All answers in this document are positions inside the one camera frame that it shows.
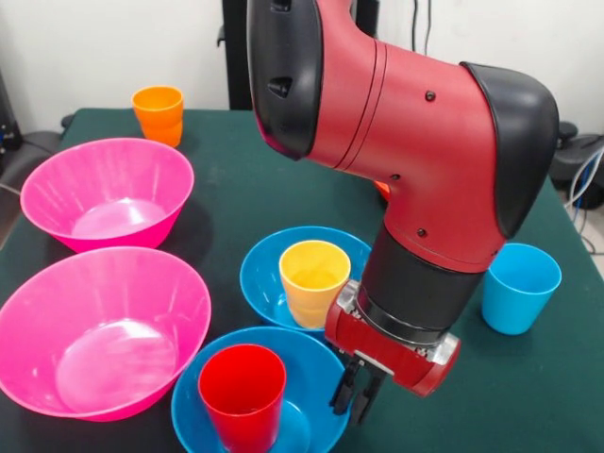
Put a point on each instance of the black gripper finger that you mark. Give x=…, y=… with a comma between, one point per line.
x=343, y=389
x=365, y=401

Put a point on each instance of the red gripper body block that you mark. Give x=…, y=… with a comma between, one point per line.
x=377, y=354

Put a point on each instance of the blue plastic bowl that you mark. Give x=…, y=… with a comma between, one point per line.
x=262, y=283
x=311, y=358

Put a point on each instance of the yellow plastic cup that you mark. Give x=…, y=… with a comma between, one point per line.
x=311, y=292

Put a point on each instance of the red plastic cup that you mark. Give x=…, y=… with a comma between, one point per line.
x=245, y=401

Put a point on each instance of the pink plastic bowl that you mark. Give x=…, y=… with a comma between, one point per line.
x=94, y=330
x=71, y=189

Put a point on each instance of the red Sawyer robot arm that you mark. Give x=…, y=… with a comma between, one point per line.
x=424, y=141

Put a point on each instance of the light blue plastic cup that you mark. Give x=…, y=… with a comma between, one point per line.
x=519, y=302

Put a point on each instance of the red-orange plastic bowl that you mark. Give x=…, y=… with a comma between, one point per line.
x=382, y=189

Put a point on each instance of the dark green table cloth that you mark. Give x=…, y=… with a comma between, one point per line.
x=236, y=179

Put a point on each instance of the orange plastic cup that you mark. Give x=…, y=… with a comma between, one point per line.
x=158, y=118

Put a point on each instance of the black upright post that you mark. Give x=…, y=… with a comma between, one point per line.
x=236, y=56

